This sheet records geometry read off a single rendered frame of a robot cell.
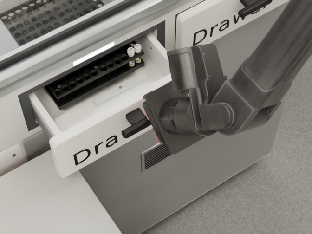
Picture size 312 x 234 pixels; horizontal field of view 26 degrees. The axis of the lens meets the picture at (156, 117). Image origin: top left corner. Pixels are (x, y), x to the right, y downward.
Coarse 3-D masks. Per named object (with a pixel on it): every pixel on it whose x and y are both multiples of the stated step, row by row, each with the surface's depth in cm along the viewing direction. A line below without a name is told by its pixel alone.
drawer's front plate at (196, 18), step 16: (208, 0) 122; (224, 0) 123; (288, 0) 137; (192, 16) 121; (208, 16) 124; (224, 16) 127; (256, 16) 134; (176, 32) 124; (192, 32) 125; (208, 32) 128; (224, 32) 131; (176, 48) 128
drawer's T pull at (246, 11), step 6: (240, 0) 125; (246, 0) 125; (252, 0) 125; (258, 0) 125; (264, 0) 125; (270, 0) 125; (246, 6) 124; (252, 6) 124; (258, 6) 124; (240, 12) 123; (246, 12) 123; (252, 12) 124
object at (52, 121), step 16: (144, 48) 126; (160, 48) 121; (144, 64) 126; (160, 64) 123; (32, 96) 115; (48, 96) 122; (96, 96) 122; (48, 112) 120; (64, 112) 120; (80, 112) 120; (96, 112) 120; (48, 128) 113; (64, 128) 118
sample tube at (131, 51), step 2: (128, 48) 118; (130, 48) 118; (132, 48) 118; (128, 50) 118; (130, 50) 118; (132, 50) 118; (134, 50) 118; (128, 52) 118; (130, 52) 118; (132, 52) 118; (134, 52) 119; (128, 54) 119; (130, 54) 118; (132, 54) 119; (130, 56) 119; (132, 56) 119; (132, 60) 120; (134, 60) 121; (130, 62) 120; (132, 62) 121; (134, 62) 121; (130, 64) 121; (132, 64) 121; (134, 64) 122
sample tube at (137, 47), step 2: (136, 44) 119; (138, 44) 119; (134, 46) 119; (136, 46) 119; (138, 46) 119; (140, 46) 119; (134, 48) 119; (136, 48) 118; (138, 48) 118; (140, 48) 119; (136, 50) 119; (138, 50) 119; (140, 50) 119; (136, 52) 119; (138, 52) 119; (140, 56) 121; (136, 58) 121; (138, 58) 121; (140, 58) 121; (136, 60) 121; (138, 60) 121; (140, 60) 122; (136, 62) 122; (138, 62) 122
